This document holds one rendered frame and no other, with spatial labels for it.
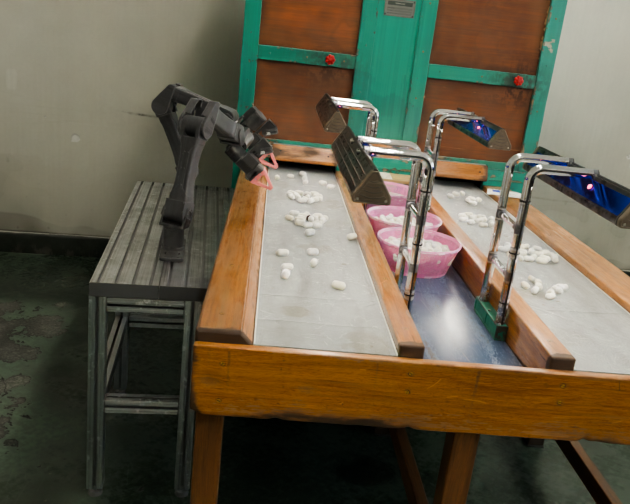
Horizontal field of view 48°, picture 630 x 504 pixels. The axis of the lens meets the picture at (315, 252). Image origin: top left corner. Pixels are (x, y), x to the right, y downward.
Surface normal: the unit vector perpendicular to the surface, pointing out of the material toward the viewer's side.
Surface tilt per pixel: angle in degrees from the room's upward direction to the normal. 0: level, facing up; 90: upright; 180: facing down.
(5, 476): 0
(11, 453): 0
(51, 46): 90
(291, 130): 90
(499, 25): 90
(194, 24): 90
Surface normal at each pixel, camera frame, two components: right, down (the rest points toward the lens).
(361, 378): 0.04, 0.31
